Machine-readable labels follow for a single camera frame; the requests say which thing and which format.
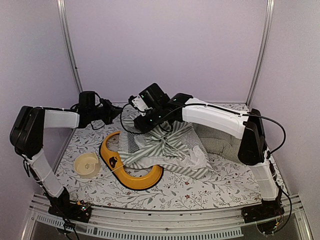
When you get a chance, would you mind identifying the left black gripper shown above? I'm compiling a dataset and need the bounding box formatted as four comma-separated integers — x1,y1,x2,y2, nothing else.
89,99,124,125

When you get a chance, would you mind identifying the green striped pet tent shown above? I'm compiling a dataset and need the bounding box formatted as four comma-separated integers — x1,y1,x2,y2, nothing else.
118,117,213,179

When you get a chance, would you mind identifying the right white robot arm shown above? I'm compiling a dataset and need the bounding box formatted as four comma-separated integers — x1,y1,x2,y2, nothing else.
128,83,281,218

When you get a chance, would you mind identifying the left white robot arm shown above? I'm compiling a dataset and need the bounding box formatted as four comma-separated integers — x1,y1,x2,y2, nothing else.
9,91,122,198

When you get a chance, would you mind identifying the cream pet bowl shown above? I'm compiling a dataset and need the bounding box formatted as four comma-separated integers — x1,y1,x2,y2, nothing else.
73,152,101,179

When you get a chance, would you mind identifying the yellow double bowl holder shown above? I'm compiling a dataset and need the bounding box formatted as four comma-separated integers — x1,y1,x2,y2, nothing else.
99,131,164,191

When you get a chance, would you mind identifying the green checked cushion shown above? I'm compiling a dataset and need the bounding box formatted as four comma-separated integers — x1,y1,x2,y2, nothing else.
192,123,242,164

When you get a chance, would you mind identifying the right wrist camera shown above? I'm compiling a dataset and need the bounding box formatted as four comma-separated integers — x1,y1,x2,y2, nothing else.
128,95,149,117

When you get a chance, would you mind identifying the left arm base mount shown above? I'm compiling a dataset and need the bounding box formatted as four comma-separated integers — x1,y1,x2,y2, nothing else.
45,187,92,223

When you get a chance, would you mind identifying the left aluminium frame post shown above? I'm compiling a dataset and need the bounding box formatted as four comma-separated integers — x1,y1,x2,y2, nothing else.
56,0,84,94

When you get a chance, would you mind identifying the aluminium frame post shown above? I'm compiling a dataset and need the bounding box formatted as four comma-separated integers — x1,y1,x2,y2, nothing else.
56,0,84,94
245,0,275,108

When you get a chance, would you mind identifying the front aluminium rail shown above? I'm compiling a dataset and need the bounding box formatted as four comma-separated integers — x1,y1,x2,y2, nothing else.
21,193,313,240

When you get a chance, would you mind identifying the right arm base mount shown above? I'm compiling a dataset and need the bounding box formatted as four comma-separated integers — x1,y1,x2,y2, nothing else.
241,200,285,235

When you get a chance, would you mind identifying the right aluminium frame post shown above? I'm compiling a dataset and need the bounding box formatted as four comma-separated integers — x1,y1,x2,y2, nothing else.
245,0,275,108

